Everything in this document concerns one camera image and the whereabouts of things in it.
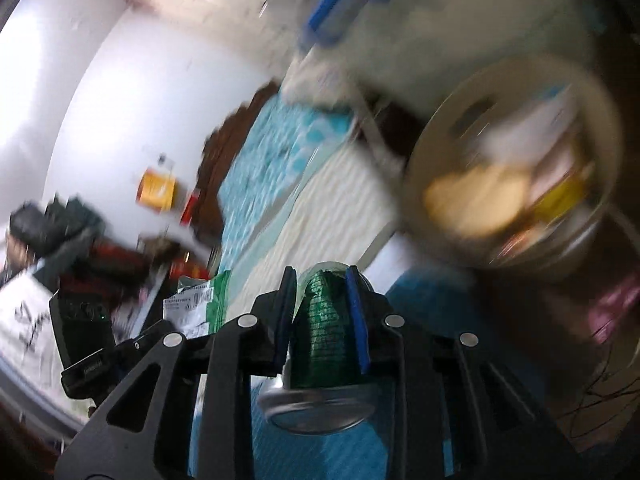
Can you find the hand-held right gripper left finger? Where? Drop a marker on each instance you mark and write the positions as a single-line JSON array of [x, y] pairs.
[[282, 320]]

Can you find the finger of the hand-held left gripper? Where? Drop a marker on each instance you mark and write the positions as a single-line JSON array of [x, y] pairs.
[[145, 342]]

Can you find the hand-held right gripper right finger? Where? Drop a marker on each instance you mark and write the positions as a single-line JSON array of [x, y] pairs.
[[356, 320]]

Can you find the crushed green can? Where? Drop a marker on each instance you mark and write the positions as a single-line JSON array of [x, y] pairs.
[[320, 340]]

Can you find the green white snack packet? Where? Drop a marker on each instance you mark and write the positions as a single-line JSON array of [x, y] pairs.
[[200, 305]]

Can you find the round beige trash bin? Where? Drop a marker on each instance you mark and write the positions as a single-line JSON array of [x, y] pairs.
[[500, 185]]

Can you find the white printed hanging cloth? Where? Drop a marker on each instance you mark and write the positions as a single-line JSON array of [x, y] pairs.
[[30, 325]]

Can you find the pile of dark clothes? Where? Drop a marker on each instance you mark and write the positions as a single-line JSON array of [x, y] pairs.
[[75, 240]]

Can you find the red bag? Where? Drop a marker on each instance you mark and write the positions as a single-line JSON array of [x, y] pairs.
[[190, 207]]

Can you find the teal patterned quilt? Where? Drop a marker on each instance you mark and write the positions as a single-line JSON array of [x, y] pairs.
[[280, 160]]

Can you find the carved wooden headboard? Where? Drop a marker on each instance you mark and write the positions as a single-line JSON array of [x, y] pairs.
[[220, 170]]

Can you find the pink object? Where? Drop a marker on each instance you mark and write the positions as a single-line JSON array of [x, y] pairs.
[[615, 305]]

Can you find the clear storage box blue latch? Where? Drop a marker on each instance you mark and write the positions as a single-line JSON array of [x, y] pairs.
[[450, 15]]

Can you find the red wall calendar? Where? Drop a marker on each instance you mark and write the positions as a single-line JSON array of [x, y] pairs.
[[157, 190]]

